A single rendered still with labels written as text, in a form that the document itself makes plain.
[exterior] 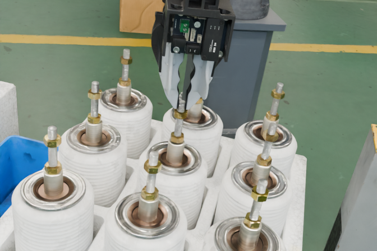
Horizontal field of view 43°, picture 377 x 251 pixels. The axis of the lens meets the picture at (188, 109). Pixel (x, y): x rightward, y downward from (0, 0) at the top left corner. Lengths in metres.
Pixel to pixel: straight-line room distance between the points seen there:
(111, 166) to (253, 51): 0.53
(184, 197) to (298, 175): 0.23
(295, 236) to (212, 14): 0.34
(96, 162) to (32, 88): 0.70
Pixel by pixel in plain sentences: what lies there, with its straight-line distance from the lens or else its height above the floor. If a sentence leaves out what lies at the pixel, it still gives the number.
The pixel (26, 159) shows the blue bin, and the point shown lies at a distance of 0.94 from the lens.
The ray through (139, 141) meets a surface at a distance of 0.78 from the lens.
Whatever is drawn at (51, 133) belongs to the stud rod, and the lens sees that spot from 0.55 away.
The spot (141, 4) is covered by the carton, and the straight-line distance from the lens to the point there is 1.67.
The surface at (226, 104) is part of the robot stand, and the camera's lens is 1.13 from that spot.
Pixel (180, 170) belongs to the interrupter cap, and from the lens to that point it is 0.64.
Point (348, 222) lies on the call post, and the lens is 0.74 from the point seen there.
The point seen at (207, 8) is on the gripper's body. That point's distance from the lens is 0.50.
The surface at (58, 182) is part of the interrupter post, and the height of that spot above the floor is 0.27.
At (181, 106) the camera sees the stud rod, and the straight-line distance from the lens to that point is 0.61.
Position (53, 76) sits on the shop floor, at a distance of 1.39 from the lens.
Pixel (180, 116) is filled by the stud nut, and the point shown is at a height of 0.33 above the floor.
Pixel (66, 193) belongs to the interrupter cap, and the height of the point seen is 0.25.
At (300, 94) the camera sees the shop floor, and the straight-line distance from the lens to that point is 1.47.
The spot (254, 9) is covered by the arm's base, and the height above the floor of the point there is 0.32.
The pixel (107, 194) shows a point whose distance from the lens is 0.70.
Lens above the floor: 0.64
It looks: 31 degrees down
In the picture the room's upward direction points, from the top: 8 degrees clockwise
